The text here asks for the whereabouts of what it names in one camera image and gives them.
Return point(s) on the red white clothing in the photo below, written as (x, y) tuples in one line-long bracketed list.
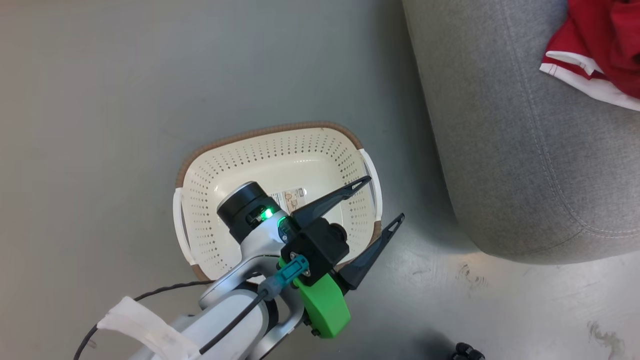
[(605, 50)]

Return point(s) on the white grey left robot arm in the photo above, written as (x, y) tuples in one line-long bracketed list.
[(235, 315)]

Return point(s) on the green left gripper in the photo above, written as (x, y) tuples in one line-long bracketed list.
[(325, 310)]

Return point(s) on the grey fabric sofa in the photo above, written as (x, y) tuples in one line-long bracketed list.
[(525, 150)]

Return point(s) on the white tape label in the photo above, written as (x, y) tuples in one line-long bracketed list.
[(145, 325)]

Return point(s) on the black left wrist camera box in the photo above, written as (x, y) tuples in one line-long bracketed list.
[(317, 245)]

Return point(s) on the paper sticker label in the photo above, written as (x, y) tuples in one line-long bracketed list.
[(292, 197)]

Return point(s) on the black round robot part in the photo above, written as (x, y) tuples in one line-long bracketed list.
[(467, 352)]

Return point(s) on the white perforated laundry basket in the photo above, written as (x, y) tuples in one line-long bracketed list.
[(280, 160)]

